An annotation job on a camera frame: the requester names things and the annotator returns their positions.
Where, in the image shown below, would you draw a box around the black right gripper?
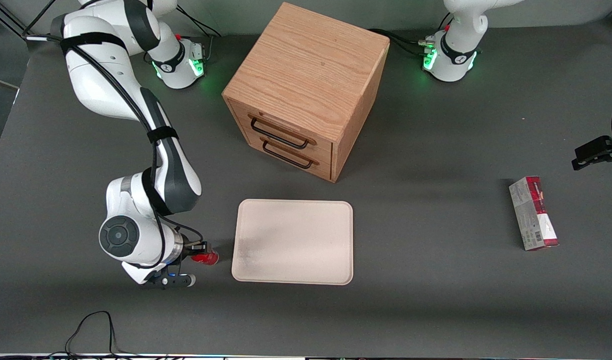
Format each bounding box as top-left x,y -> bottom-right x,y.
181,239 -> 209,266

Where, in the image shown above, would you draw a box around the small red coke bottle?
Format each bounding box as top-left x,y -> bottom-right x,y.
192,244 -> 220,267

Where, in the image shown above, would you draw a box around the beige rectangular tray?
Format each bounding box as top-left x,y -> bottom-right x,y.
231,199 -> 354,286

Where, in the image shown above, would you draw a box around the red and grey carton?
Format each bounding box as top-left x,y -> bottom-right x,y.
508,175 -> 559,252

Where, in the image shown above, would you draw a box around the wooden two-drawer cabinet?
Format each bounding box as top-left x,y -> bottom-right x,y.
222,2 -> 391,184

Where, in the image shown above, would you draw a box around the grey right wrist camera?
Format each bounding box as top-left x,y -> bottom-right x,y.
140,272 -> 197,291

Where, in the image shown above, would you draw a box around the thin black looped cable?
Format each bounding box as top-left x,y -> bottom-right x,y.
0,310 -> 186,360

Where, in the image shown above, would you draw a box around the short black drawer handle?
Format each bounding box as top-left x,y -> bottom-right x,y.
261,137 -> 320,170

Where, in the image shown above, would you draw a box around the long black drawer handle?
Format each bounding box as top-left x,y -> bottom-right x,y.
249,115 -> 318,150

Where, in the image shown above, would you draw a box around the black cable along right arm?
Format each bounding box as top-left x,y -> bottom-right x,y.
25,31 -> 206,271

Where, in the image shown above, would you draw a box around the black left arm base cables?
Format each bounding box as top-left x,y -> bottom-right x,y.
368,12 -> 454,58

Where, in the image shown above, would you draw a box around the black arm base cables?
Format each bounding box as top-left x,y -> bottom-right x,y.
368,12 -> 454,58
144,5 -> 222,66

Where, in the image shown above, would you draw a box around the black right arm base cables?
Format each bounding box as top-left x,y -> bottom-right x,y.
144,5 -> 222,66

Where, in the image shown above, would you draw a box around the black frame rail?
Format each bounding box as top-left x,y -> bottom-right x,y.
0,0 -> 56,40

